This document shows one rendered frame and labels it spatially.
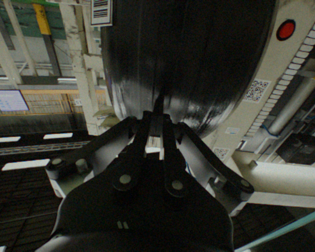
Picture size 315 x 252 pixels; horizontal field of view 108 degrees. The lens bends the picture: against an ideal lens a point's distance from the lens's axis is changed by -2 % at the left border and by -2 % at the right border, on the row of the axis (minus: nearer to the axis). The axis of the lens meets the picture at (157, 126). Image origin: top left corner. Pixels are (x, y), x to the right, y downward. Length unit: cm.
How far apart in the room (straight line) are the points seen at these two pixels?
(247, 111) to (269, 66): 15
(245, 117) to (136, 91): 42
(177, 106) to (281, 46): 36
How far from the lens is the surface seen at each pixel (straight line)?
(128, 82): 22
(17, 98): 447
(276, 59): 51
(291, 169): 110
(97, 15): 25
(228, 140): 58
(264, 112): 58
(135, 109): 24
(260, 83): 50
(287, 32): 50
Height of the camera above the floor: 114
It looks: 34 degrees up
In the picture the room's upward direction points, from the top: 172 degrees counter-clockwise
